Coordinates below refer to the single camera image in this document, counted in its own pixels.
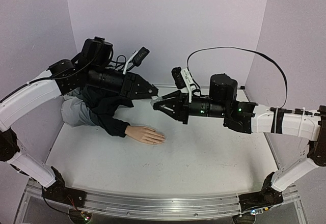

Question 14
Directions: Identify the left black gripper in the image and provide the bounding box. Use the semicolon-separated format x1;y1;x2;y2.
88;63;161;100

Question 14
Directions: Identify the clear nail polish bottle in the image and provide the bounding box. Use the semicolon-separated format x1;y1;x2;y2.
150;96;163;108

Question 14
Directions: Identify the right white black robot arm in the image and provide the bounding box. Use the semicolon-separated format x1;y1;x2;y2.
151;74;325;192

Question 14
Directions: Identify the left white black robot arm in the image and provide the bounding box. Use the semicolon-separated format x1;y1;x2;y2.
1;37;158;202

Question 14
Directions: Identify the mannequin hand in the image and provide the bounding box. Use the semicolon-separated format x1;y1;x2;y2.
125;126;166;145

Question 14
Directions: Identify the black grey jacket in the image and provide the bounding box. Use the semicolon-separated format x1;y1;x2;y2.
61;86;133;137

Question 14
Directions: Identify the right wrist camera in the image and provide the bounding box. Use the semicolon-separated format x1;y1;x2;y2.
171;67;197;103

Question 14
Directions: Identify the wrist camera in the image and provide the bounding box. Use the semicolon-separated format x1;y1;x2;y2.
171;67;197;103
122;47;150;75

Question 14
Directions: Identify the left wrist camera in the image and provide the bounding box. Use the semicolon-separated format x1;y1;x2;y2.
122;47;150;75

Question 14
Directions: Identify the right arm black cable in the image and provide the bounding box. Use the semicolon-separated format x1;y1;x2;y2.
186;46;289;109

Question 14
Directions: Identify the aluminium front rail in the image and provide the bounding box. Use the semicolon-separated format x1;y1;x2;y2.
28;180;300;220

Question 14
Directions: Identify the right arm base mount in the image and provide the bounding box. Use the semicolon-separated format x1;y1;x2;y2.
239;172;283;212

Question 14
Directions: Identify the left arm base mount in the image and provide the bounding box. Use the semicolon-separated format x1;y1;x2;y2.
42;166;87;207

